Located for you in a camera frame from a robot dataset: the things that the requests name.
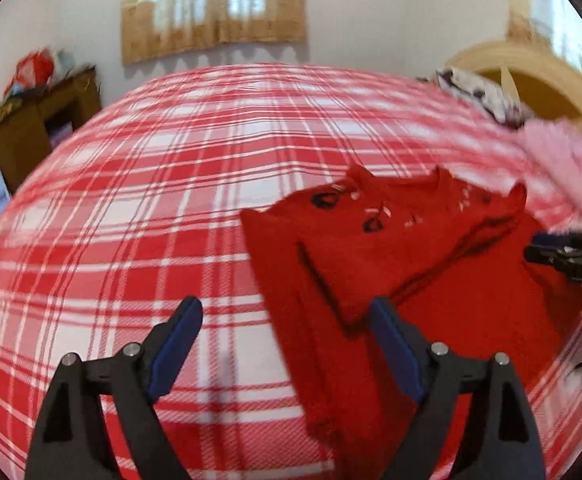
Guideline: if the cream wooden headboard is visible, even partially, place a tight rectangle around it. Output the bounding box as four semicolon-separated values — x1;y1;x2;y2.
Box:
446;40;582;171

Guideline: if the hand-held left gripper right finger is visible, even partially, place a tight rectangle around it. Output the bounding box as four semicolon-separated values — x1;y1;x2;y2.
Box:
370;297;546;480

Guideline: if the red plaid bed sheet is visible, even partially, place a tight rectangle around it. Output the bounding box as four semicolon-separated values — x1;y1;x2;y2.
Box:
0;62;582;480

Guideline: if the lilac box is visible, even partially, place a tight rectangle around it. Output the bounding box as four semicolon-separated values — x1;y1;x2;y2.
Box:
48;122;72;149

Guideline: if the red knitted sweater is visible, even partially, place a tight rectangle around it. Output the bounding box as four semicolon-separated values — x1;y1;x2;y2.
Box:
240;164;582;461

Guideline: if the brown wooden desk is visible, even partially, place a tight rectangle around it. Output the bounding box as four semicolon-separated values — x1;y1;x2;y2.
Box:
0;64;103;193

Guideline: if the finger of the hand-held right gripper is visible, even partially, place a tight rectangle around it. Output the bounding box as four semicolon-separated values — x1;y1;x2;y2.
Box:
524;244;582;275
532;231;582;252

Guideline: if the beige window curtain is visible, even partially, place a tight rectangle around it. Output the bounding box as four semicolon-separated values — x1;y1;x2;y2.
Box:
121;0;308;65

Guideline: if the pink floral pillow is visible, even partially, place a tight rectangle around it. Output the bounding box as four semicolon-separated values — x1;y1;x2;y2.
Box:
516;119;582;233

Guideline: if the light blue bag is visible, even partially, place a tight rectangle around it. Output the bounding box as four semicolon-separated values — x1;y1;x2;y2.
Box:
54;49;77;81

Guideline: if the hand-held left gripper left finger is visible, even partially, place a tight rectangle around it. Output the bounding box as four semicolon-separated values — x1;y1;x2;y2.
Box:
24;296;204;480

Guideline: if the red gift bag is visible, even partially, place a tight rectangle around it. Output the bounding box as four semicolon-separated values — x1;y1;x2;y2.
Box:
5;50;54;96

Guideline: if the grey patterned pillow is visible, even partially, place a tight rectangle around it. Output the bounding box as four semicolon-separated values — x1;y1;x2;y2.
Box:
433;66;526;128

